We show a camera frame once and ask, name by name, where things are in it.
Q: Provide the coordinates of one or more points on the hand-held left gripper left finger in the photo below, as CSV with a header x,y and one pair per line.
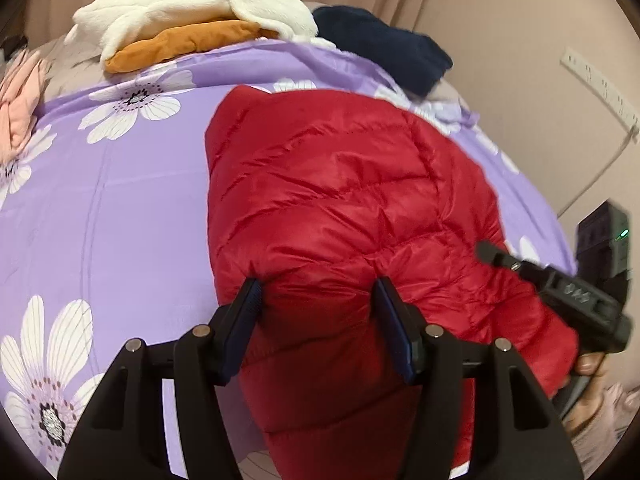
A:
x,y
245,325

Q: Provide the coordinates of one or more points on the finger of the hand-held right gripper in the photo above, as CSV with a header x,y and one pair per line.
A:
x,y
505,259

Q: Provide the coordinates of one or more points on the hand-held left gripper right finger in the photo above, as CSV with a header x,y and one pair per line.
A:
x,y
395,330

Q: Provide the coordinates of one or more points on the red down jacket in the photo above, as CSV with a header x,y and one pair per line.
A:
x,y
340,185

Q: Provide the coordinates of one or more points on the person's right hand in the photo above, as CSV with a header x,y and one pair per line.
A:
x,y
591,364

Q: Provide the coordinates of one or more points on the purple floral blanket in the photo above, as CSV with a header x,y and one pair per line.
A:
x,y
125,185

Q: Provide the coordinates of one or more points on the white power strip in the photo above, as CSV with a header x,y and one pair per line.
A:
x,y
600,85

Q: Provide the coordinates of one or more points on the navy garment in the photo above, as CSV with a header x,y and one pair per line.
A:
x,y
390,45

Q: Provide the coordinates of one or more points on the orange garment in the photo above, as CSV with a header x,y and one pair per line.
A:
x,y
175,42

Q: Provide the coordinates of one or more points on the pink garment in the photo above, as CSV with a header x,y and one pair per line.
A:
x,y
17,105

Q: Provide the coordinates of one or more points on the white fleece garment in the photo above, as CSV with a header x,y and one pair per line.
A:
x,y
175,5

